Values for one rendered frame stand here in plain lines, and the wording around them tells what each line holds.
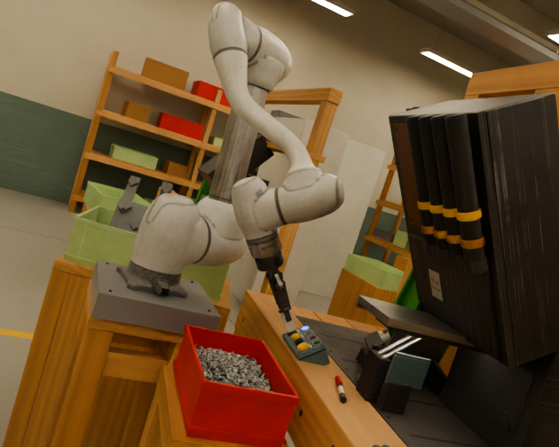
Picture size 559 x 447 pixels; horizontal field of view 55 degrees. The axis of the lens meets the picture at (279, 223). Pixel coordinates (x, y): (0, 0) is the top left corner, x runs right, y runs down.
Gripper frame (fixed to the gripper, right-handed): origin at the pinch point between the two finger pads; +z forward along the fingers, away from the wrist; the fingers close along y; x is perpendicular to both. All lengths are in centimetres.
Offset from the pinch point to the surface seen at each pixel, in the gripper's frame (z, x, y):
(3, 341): 28, -128, -172
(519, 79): -41, 103, -21
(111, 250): -21, -46, -71
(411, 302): 0.4, 29.6, 17.3
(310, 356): 6.2, 1.0, 12.6
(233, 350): -1.9, -17.3, 9.7
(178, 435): -4, -34, 40
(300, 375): 6.5, -4.2, 19.2
